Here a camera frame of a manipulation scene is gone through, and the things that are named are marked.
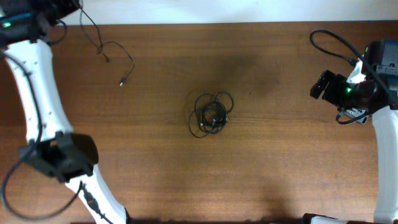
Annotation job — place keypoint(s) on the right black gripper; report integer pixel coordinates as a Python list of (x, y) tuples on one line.
[(328, 90)]

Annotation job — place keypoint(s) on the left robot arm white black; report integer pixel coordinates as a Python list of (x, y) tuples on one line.
[(53, 148)]

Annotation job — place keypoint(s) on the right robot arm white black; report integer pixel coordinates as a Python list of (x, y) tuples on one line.
[(371, 92)]

